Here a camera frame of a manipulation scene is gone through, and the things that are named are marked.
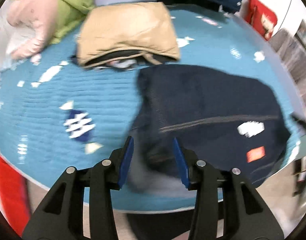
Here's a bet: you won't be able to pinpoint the beige folded jacket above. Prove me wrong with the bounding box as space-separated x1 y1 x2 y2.
71 2 180 69

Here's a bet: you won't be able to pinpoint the pink pillow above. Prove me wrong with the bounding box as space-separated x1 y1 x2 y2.
7 0 58 60

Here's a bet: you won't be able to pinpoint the blue patterned bed quilt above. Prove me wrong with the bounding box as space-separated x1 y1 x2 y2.
0 3 302 214

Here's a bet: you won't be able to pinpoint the red cushion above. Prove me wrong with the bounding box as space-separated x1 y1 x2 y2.
244 0 278 41

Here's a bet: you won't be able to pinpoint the dark blue denim jeans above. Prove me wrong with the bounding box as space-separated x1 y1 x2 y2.
132 64 290 186

